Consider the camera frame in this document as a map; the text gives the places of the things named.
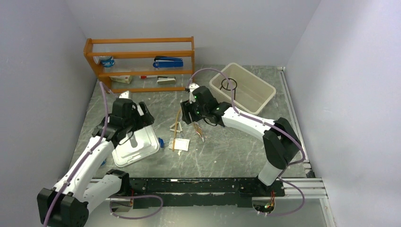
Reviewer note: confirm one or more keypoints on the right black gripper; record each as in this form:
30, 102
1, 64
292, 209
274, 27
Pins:
186, 107

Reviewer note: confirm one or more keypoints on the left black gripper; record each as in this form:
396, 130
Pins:
143, 120

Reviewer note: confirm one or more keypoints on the clear cylinder blue base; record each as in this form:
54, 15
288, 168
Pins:
161, 143

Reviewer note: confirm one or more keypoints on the black metal ring stand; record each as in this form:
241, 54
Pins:
228, 84

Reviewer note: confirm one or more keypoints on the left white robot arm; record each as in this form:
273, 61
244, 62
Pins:
69, 202

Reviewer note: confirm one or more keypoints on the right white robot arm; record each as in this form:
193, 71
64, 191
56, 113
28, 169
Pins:
280, 142

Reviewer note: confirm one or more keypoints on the white plastic container lid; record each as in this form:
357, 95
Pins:
135, 147

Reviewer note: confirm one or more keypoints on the small white green box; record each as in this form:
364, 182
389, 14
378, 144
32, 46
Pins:
126, 79

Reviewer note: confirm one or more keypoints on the red white marker pen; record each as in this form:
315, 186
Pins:
148, 76

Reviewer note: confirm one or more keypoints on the beige plastic bin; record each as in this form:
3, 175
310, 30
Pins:
252, 93

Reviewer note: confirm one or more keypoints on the orange wooden shelf rack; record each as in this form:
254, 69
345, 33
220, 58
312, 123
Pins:
135, 56

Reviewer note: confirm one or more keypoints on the blue stapler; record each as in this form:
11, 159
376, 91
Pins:
167, 62

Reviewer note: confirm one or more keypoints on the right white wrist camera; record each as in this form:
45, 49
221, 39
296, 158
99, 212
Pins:
192, 87

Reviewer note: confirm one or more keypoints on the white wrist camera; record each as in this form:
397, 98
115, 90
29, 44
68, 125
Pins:
192, 87
125, 95

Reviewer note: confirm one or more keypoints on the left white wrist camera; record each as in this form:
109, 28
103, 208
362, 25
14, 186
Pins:
125, 95

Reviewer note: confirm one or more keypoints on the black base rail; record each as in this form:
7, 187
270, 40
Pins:
187, 192

